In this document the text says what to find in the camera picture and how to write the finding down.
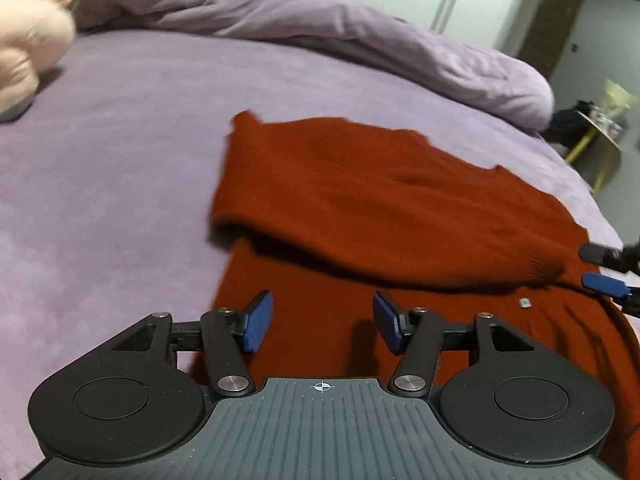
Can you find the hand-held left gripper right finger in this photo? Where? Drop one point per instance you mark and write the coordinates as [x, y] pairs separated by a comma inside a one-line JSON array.
[[386, 321]]

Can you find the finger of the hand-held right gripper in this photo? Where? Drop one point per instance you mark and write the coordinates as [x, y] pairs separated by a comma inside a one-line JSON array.
[[597, 254], [605, 284]]

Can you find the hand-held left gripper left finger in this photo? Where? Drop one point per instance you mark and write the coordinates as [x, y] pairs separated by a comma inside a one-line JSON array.
[[259, 322]]

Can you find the red knit sweater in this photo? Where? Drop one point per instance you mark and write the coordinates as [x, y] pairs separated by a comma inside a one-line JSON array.
[[375, 200]]

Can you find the yellow-legged side table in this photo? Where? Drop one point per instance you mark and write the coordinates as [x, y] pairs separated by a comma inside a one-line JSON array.
[[607, 152]]

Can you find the dark cloth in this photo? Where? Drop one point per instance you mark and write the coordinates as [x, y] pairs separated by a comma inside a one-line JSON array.
[[565, 122]]

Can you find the pale wrapped bouquet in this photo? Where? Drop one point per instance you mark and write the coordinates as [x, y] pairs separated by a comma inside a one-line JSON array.
[[616, 94]]

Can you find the purple bed sheet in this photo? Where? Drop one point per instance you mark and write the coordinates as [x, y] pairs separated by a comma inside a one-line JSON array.
[[110, 200]]

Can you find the purple duvet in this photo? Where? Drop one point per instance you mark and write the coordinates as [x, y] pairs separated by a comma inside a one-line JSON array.
[[320, 20]]

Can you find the pink plush toy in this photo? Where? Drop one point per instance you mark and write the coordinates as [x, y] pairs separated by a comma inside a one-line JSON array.
[[25, 45]]

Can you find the brown door frame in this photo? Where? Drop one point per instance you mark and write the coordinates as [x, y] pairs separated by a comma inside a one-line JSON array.
[[552, 30]]

